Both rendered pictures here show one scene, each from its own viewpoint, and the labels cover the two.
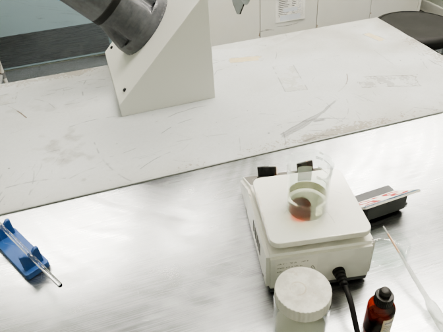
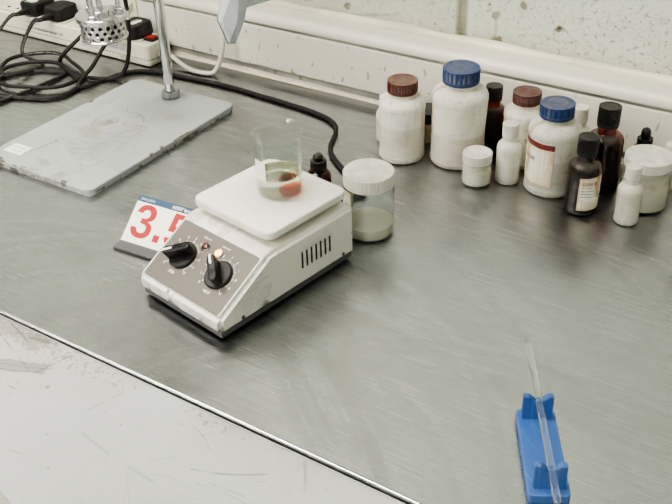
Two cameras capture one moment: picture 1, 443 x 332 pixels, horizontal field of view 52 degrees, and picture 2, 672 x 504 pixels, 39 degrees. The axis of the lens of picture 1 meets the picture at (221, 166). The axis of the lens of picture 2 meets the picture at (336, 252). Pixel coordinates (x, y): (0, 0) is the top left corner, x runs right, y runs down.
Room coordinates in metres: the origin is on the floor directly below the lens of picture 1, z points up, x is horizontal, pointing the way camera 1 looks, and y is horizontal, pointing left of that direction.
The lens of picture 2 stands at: (0.94, 0.59, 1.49)
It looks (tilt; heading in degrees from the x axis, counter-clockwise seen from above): 34 degrees down; 229
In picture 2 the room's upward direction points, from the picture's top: 2 degrees counter-clockwise
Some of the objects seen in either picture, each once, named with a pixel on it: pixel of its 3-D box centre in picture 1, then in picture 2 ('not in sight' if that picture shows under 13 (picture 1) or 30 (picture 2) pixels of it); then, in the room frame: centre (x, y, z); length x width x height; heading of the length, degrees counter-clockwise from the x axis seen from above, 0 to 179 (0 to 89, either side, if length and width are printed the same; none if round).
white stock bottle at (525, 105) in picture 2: not in sight; (524, 126); (0.03, -0.06, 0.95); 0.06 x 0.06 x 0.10
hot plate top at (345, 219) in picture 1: (308, 205); (270, 196); (0.41, -0.10, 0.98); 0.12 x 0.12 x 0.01; 5
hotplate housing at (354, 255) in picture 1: (300, 215); (255, 240); (0.44, -0.10, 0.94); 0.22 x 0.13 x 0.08; 5
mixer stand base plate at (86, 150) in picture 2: not in sight; (115, 130); (0.37, -0.51, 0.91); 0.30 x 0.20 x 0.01; 15
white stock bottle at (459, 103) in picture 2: not in sight; (459, 113); (0.09, -0.12, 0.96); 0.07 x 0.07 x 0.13
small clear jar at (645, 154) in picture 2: not in sight; (645, 179); (0.02, 0.11, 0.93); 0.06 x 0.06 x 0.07
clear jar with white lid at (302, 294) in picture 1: (300, 311); (368, 200); (0.29, -0.08, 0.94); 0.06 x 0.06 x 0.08
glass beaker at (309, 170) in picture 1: (309, 187); (279, 159); (0.40, -0.10, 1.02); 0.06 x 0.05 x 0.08; 26
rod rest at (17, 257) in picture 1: (17, 246); (542, 443); (0.44, 0.29, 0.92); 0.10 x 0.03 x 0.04; 44
